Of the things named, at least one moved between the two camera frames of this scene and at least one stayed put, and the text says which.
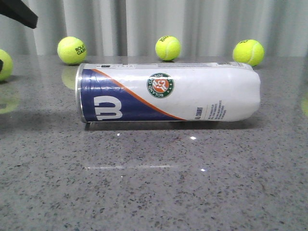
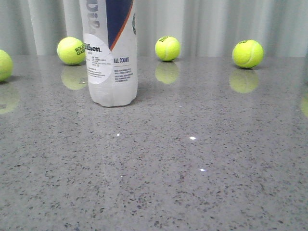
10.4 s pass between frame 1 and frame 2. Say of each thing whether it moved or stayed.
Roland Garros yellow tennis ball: stayed
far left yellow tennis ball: stayed
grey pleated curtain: stayed
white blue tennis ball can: moved
